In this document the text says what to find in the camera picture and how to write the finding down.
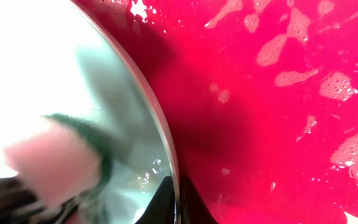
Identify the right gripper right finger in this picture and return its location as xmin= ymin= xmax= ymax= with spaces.
xmin=180 ymin=177 xmax=218 ymax=224

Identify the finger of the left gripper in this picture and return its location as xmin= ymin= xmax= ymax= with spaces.
xmin=0 ymin=177 xmax=76 ymax=224

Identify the light blue plate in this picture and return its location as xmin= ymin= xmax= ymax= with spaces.
xmin=0 ymin=0 xmax=180 ymax=224

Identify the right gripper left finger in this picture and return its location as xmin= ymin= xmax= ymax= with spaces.
xmin=135 ymin=176 xmax=175 ymax=224

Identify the pink sponge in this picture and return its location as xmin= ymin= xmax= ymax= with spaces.
xmin=2 ymin=113 xmax=114 ymax=223

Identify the red plastic tray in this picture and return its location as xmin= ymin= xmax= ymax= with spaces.
xmin=81 ymin=0 xmax=358 ymax=223

